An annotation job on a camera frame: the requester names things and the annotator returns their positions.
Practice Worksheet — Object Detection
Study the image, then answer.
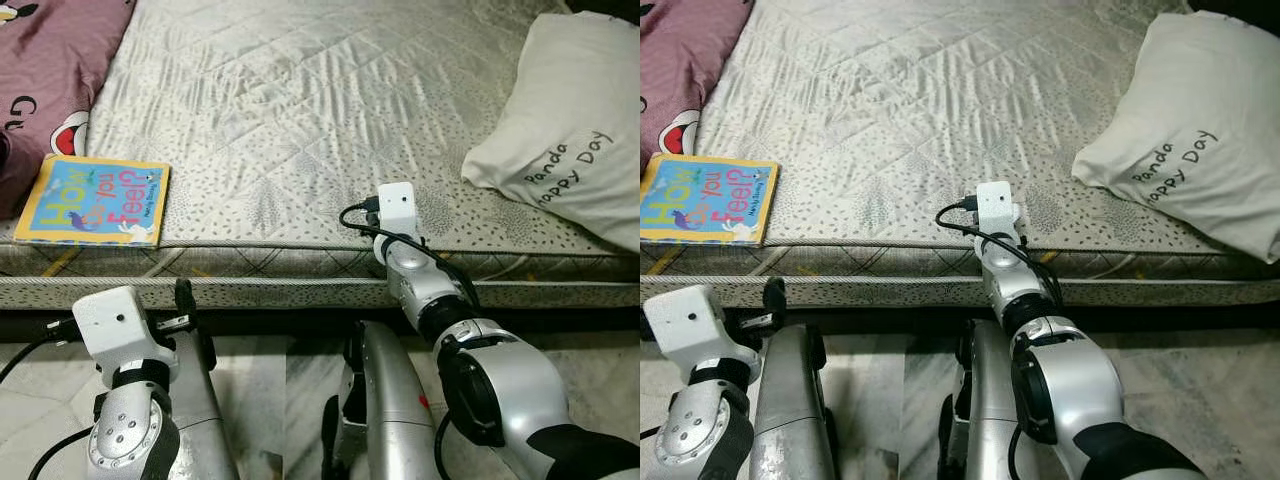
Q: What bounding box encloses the yellow blue children's book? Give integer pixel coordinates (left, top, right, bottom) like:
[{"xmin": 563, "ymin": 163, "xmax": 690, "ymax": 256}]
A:
[
  {"xmin": 13, "ymin": 155, "xmax": 172, "ymax": 249},
  {"xmin": 640, "ymin": 153, "xmax": 781, "ymax": 249}
]

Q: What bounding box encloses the pink cartoon print blanket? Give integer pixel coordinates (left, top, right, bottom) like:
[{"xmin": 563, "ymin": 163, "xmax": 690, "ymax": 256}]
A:
[
  {"xmin": 0, "ymin": 0, "xmax": 137, "ymax": 217},
  {"xmin": 640, "ymin": 0, "xmax": 754, "ymax": 183}
]

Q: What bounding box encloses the beige printed pillow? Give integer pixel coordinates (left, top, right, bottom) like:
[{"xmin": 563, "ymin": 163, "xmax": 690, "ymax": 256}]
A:
[
  {"xmin": 462, "ymin": 12, "xmax": 641, "ymax": 253},
  {"xmin": 1072, "ymin": 12, "xmax": 1280, "ymax": 264}
]

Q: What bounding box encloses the silver left robot leg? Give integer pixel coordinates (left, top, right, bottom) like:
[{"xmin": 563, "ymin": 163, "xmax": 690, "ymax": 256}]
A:
[{"xmin": 750, "ymin": 325, "xmax": 843, "ymax": 480}]

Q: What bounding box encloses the silver robot leg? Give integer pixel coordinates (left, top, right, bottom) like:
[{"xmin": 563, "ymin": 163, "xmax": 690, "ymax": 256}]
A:
[
  {"xmin": 322, "ymin": 320, "xmax": 443, "ymax": 480},
  {"xmin": 938, "ymin": 320, "xmax": 1017, "ymax": 480},
  {"xmin": 750, "ymin": 325, "xmax": 843, "ymax": 480}
]

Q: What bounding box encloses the patterned fabric bed base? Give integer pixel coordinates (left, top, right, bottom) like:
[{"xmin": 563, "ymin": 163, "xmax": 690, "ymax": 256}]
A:
[
  {"xmin": 0, "ymin": 272, "xmax": 641, "ymax": 312},
  {"xmin": 640, "ymin": 272, "xmax": 1280, "ymax": 312}
]

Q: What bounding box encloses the white quilted mattress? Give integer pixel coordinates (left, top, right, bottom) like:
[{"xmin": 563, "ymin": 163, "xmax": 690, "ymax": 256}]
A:
[
  {"xmin": 640, "ymin": 0, "xmax": 1280, "ymax": 281},
  {"xmin": 0, "ymin": 0, "xmax": 641, "ymax": 281}
]

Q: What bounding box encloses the silver right robot leg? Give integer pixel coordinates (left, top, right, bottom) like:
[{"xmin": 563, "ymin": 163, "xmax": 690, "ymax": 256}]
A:
[
  {"xmin": 322, "ymin": 320, "xmax": 443, "ymax": 480},
  {"xmin": 938, "ymin": 320, "xmax": 1017, "ymax": 480}
]

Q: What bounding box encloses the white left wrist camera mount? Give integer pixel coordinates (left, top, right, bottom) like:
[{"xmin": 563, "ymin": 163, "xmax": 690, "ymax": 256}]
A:
[
  {"xmin": 72, "ymin": 285, "xmax": 178, "ymax": 377},
  {"xmin": 643, "ymin": 285, "xmax": 762, "ymax": 377}
]

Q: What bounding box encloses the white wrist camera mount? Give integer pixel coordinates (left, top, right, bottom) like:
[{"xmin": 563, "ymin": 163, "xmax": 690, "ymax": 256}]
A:
[
  {"xmin": 378, "ymin": 182, "xmax": 418, "ymax": 242},
  {"xmin": 72, "ymin": 285, "xmax": 178, "ymax": 377},
  {"xmin": 975, "ymin": 182, "xmax": 1022, "ymax": 242},
  {"xmin": 643, "ymin": 285, "xmax": 762, "ymax": 377}
]

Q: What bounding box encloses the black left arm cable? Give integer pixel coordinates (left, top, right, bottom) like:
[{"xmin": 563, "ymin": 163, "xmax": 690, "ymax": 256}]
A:
[{"xmin": 0, "ymin": 318, "xmax": 96, "ymax": 480}]

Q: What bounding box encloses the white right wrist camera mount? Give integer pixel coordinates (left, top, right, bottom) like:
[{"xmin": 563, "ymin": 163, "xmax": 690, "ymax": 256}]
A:
[
  {"xmin": 975, "ymin": 182, "xmax": 1022, "ymax": 242},
  {"xmin": 378, "ymin": 182, "xmax": 418, "ymax": 242}
]

